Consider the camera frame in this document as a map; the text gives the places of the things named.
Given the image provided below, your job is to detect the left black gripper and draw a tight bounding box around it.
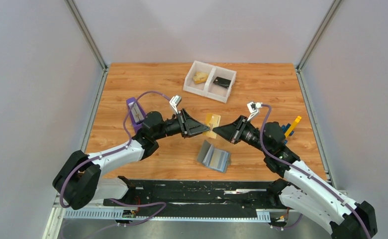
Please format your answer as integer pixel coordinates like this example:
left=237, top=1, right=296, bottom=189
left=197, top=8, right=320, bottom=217
left=153, top=109, right=209, bottom=140

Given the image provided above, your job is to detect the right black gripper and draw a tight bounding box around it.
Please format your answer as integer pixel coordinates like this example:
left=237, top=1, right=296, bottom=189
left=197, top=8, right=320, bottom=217
left=212, top=116, right=270, bottom=155

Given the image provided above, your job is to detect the grey card holder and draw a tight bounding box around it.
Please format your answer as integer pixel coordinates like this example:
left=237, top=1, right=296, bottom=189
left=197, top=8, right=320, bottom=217
left=197, top=140, right=231, bottom=173

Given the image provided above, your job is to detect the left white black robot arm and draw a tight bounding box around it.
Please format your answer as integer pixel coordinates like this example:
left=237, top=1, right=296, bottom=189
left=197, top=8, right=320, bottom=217
left=52, top=109, right=210, bottom=210

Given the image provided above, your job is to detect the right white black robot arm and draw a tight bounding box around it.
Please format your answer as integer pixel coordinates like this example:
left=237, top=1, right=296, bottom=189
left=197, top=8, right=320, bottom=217
left=213, top=116, right=378, bottom=239

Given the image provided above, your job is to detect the gold card in tray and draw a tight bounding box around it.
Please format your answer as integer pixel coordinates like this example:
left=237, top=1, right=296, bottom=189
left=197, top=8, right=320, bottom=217
left=192, top=71, right=209, bottom=85

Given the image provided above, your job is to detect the black card in tray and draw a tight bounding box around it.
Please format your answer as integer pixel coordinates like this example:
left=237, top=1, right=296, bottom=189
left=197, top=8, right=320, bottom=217
left=212, top=77, right=231, bottom=89

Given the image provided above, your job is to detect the white two-compartment tray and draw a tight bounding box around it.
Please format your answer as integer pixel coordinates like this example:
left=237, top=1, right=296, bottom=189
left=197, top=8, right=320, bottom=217
left=183, top=61, right=237, bottom=103

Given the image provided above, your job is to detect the purple metronome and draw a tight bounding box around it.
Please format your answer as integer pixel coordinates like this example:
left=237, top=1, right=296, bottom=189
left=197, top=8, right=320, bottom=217
left=126, top=97, right=146, bottom=132

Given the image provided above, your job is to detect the colourful toy brick figure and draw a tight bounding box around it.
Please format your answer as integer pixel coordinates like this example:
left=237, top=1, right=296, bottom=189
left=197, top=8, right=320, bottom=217
left=281, top=116, right=302, bottom=144

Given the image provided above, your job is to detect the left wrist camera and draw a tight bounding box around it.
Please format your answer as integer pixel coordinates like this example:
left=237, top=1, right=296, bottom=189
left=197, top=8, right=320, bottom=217
left=169, top=95, right=182, bottom=115

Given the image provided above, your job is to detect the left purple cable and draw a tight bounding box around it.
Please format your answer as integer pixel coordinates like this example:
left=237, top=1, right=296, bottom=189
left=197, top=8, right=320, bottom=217
left=59, top=91, right=172, bottom=209

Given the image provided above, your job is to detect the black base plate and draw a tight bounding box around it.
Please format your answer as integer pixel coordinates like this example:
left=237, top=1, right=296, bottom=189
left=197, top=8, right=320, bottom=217
left=118, top=179, right=299, bottom=222

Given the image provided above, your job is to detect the right aluminium corner post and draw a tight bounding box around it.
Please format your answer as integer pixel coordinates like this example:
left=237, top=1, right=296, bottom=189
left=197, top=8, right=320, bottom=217
left=296, top=0, right=343, bottom=72

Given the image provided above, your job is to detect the aluminium corner post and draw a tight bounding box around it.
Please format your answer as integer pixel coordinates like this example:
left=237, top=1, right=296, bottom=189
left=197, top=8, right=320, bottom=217
left=65, top=0, right=108, bottom=71
left=296, top=0, right=343, bottom=72

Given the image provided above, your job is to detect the aluminium rail frame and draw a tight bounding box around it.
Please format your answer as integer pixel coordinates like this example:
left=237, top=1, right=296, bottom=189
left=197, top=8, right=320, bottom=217
left=64, top=199, right=287, bottom=223

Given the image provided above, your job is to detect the left aluminium corner post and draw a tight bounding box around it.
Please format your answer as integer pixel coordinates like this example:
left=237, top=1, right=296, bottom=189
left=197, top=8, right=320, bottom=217
left=65, top=0, right=108, bottom=71

